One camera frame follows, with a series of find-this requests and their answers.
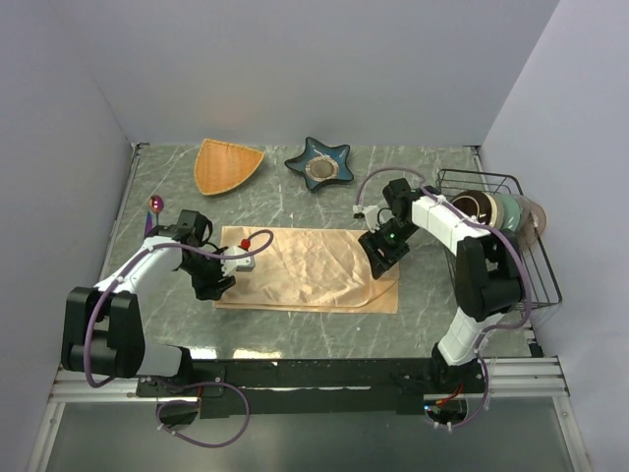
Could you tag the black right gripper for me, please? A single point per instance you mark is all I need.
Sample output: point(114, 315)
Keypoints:
point(371, 242)

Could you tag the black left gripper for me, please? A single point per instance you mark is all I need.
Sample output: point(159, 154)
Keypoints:
point(207, 289)

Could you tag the peach satin napkin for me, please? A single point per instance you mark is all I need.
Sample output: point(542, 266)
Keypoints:
point(314, 270)

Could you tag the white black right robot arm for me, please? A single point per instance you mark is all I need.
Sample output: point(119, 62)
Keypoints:
point(491, 287)

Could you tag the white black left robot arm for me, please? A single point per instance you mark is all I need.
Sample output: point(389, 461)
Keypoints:
point(103, 329)

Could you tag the iridescent knife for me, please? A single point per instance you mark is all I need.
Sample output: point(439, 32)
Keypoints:
point(148, 225)

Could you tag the iridescent spoon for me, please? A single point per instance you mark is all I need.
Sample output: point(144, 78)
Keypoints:
point(156, 206)

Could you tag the orange woven shield tray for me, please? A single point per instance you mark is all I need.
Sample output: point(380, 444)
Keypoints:
point(221, 167)

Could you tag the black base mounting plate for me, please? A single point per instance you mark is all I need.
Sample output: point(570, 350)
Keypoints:
point(223, 388)

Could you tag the blue star-shaped dish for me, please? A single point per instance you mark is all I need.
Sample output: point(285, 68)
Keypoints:
point(321, 165)

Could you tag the brown bowl in rack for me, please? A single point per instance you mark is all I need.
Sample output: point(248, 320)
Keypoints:
point(479, 205)

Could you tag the green plate in rack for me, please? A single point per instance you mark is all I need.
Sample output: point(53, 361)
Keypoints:
point(511, 212)

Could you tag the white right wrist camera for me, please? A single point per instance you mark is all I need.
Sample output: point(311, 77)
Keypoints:
point(369, 214)

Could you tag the aluminium frame rail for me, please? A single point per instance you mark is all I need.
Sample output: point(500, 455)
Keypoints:
point(505, 378)

